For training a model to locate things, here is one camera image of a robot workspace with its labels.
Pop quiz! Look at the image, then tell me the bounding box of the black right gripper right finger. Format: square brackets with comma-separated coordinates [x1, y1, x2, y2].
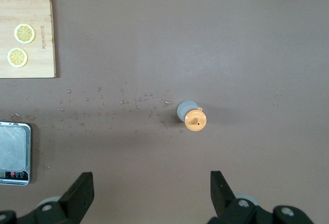
[207, 170, 316, 224]

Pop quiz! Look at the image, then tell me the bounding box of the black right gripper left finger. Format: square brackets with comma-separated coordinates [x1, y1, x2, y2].
[0, 172, 95, 224]

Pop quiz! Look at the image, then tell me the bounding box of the squeeze bottle with orange cap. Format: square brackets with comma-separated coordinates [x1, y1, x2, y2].
[176, 100, 208, 132]

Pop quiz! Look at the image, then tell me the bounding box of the silver digital kitchen scale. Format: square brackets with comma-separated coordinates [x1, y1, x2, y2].
[0, 121, 32, 186]

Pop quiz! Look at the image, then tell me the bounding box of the wooden cutting board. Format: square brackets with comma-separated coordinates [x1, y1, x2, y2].
[0, 0, 57, 79]

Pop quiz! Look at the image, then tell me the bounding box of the yellow lemon slice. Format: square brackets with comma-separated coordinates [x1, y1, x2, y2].
[7, 47, 28, 68]
[13, 23, 36, 45]

